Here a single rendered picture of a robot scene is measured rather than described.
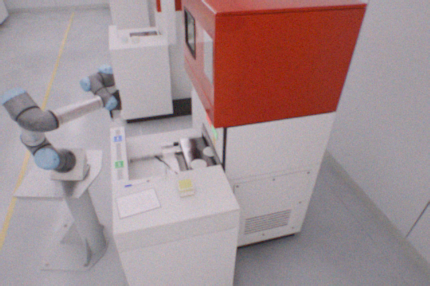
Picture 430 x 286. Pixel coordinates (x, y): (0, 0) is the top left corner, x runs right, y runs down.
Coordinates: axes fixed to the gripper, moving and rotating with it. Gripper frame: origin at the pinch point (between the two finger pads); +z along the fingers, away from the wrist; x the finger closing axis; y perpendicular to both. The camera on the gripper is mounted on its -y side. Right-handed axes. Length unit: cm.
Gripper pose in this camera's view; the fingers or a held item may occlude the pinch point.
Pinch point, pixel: (112, 120)
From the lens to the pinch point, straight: 201.0
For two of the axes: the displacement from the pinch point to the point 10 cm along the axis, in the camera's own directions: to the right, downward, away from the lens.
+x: -2.6, -5.9, 7.6
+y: 9.6, -1.5, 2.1
